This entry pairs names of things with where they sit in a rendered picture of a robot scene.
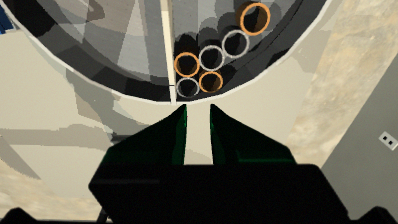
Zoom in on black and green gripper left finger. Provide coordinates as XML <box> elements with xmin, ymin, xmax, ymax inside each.
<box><xmin>99</xmin><ymin>104</ymin><xmax>187</xmax><ymax>165</ymax></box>

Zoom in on bronze bushing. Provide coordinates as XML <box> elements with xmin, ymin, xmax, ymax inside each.
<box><xmin>199</xmin><ymin>67</ymin><xmax>223</xmax><ymax>93</ymax></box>
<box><xmin>235</xmin><ymin>1</ymin><xmax>270</xmax><ymax>35</ymax></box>
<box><xmin>174</xmin><ymin>45</ymin><xmax>200</xmax><ymax>77</ymax></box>

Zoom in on dark grey metal bushing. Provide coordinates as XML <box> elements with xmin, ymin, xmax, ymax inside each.
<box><xmin>219</xmin><ymin>25</ymin><xmax>249</xmax><ymax>58</ymax></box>
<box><xmin>198</xmin><ymin>39</ymin><xmax>225</xmax><ymax>71</ymax></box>
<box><xmin>176</xmin><ymin>73</ymin><xmax>200</xmax><ymax>98</ymax></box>

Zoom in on blue crate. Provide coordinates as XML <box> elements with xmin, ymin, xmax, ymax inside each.
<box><xmin>0</xmin><ymin>5</ymin><xmax>21</xmax><ymax>35</ymax></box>

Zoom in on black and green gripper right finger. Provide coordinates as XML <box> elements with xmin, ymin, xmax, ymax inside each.
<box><xmin>210</xmin><ymin>104</ymin><xmax>297</xmax><ymax>164</ymax></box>

